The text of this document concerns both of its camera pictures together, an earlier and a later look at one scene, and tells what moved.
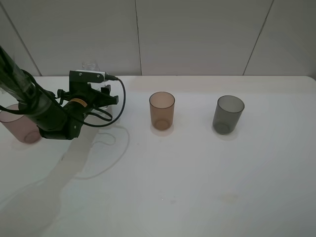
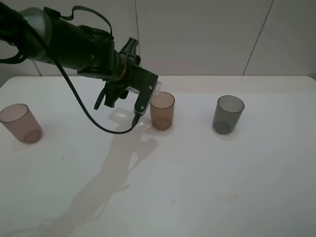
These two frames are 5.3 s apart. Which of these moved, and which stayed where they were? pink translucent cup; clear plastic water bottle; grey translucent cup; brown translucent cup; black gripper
Moved: clear plastic water bottle; black gripper
Stayed: brown translucent cup; pink translucent cup; grey translucent cup
